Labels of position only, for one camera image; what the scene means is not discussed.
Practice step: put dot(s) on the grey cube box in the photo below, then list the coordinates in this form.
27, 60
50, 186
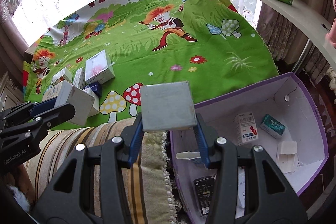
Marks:
168, 106

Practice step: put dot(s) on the white medicine box red figure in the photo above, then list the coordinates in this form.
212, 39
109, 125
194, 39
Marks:
245, 127

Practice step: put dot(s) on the white box with blue top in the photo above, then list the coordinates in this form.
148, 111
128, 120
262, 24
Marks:
95, 87

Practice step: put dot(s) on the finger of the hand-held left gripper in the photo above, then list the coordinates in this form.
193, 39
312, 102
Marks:
60, 111
44, 106

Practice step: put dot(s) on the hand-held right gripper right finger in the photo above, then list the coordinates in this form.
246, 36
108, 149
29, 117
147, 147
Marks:
200, 140

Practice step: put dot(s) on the white fluffy cloth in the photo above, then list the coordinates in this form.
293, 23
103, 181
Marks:
18, 197

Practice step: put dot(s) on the orange and white box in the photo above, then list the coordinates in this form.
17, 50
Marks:
61, 75

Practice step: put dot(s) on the white cube box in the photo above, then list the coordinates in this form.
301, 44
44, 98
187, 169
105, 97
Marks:
76, 103

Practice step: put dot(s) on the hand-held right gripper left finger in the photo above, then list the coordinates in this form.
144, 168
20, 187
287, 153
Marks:
136, 134

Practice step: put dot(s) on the large grey pink-stained box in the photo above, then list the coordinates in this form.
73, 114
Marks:
98, 66

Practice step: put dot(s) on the teal and white box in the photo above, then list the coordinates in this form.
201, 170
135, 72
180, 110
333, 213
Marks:
273, 125

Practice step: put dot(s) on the narrow white and blue box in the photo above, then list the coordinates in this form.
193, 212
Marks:
78, 78

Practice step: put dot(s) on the green cartoon printed blanket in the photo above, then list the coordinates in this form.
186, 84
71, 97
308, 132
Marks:
183, 69

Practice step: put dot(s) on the white curved table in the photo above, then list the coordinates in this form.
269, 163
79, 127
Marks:
302, 16

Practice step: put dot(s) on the black printed box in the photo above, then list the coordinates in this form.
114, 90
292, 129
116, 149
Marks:
203, 195

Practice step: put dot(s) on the large white barcode box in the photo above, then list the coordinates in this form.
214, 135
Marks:
52, 91

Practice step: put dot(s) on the cream carved nightstand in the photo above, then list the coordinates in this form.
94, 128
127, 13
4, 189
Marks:
10, 92

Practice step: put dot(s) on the purple cardboard box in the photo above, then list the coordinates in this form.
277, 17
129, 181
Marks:
302, 108

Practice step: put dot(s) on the pink object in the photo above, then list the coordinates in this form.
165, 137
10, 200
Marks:
332, 37

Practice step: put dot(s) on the small white box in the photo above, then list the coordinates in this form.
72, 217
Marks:
241, 187

